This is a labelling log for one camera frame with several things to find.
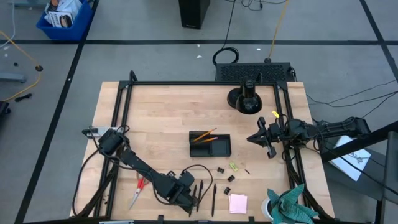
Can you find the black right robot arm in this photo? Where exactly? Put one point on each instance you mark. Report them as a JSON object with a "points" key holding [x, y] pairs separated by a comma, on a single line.
{"points": [[335, 127]]}

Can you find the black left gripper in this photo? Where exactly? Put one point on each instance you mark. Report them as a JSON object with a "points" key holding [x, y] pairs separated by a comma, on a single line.
{"points": [[174, 191]]}

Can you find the green eraser clip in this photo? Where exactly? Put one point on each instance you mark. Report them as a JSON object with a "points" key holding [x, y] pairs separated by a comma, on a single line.
{"points": [[233, 166]]}

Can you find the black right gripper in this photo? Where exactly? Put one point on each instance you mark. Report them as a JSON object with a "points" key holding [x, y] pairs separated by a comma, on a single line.
{"points": [[272, 133]]}

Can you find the pink sticky note pad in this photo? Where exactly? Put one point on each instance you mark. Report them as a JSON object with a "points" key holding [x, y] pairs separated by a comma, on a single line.
{"points": [[237, 203]]}

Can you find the black vented case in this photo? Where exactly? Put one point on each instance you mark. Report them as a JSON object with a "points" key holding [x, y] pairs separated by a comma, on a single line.
{"points": [[253, 72]]}

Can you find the black metal beam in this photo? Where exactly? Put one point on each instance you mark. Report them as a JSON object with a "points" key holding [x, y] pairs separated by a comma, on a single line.
{"points": [[357, 143]]}

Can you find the black aluminium table frame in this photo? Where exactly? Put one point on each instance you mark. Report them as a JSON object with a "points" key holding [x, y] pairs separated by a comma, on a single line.
{"points": [[202, 83]]}

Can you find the blue plastic bin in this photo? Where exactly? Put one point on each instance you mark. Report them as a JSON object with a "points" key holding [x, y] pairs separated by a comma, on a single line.
{"points": [[77, 29]]}

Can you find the black desk lamp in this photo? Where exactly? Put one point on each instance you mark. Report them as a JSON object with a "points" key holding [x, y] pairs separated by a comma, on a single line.
{"points": [[248, 104]]}

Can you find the white printed paper sheet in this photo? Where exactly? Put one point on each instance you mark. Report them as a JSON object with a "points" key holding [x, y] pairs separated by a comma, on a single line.
{"points": [[351, 160]]}

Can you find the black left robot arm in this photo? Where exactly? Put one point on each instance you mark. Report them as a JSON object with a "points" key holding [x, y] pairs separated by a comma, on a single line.
{"points": [[136, 161]]}

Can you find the black binder clip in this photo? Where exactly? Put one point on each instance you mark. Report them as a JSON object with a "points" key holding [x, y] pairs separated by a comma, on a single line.
{"points": [[231, 178], [227, 190], [220, 170]]}

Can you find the small grey box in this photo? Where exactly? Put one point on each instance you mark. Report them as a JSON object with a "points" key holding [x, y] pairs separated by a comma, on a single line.
{"points": [[96, 130]]}

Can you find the magazines stack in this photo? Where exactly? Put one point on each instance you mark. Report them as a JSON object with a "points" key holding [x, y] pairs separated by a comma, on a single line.
{"points": [[62, 14]]}

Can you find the black click pen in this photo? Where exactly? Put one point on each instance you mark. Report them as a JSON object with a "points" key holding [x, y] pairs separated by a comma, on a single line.
{"points": [[200, 193], [214, 199]]}

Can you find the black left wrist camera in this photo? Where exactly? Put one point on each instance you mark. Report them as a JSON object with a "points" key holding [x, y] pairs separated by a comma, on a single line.
{"points": [[187, 179]]}

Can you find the yellow pencil red eraser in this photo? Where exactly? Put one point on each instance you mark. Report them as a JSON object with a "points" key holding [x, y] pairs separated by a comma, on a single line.
{"points": [[205, 134], [211, 139]]}

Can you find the black mesh desk organizer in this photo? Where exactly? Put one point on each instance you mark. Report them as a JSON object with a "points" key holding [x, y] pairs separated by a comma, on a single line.
{"points": [[220, 147]]}

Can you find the black computer tower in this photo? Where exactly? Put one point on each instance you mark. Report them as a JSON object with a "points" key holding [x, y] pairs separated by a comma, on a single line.
{"points": [[193, 14]]}

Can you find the grey metal stand foot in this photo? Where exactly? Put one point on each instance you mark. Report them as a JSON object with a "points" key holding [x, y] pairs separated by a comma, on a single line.
{"points": [[12, 77]]}

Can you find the teal artificial plant white pot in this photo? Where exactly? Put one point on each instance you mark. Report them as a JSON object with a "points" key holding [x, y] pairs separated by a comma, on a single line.
{"points": [[289, 207]]}

